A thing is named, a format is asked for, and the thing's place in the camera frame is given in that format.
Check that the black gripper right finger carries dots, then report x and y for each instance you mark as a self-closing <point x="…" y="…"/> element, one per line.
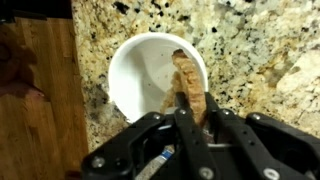
<point x="240" y="143"/>

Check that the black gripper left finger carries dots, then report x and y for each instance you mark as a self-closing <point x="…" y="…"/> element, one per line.
<point x="188" y="140"/>

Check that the brown toast bread slice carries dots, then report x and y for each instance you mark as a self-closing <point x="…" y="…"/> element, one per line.
<point x="190" y="80"/>

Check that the white ceramic bowl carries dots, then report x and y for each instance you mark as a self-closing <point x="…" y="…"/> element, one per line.
<point x="140" y="76"/>

